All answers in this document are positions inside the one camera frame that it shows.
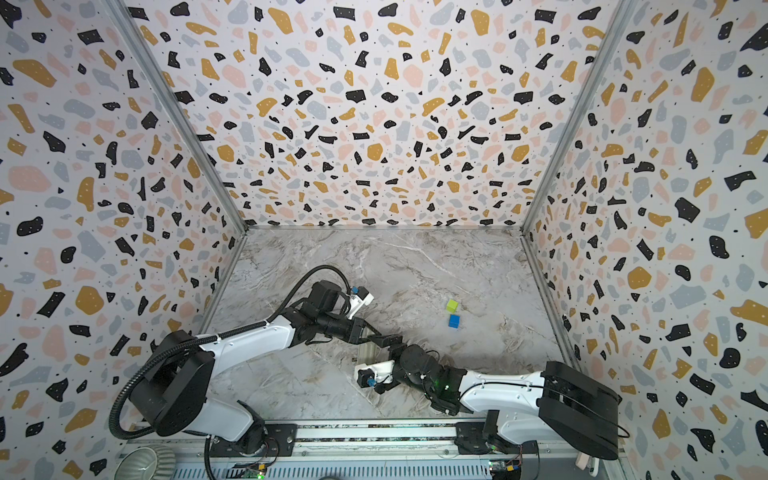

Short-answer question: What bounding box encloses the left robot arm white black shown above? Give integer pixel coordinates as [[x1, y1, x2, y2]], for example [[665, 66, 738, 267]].
[[114, 280, 374, 441]]

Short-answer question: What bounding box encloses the metal ribbed lamp shade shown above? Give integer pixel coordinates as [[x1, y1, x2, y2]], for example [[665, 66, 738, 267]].
[[113, 446, 176, 480]]

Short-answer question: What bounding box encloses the black corrugated cable conduit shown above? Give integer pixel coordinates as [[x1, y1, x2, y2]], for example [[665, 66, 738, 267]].
[[107, 265, 352, 442]]

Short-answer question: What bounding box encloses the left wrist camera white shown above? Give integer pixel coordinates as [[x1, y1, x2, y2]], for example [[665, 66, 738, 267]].
[[347, 286, 374, 319]]

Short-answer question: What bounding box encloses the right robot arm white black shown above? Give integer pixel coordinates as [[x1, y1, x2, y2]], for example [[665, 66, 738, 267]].
[[355, 342, 621, 461]]

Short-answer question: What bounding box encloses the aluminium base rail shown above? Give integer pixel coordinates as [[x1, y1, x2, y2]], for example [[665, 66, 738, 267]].
[[118, 418, 634, 479]]

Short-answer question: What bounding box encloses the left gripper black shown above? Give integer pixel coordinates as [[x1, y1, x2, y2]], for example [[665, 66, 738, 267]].
[[317, 314, 382, 345]]

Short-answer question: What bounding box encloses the white handle object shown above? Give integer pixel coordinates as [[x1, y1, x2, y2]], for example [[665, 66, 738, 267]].
[[575, 452, 600, 478]]

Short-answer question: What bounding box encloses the white remote control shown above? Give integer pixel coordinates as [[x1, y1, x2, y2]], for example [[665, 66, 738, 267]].
[[358, 342, 381, 364]]

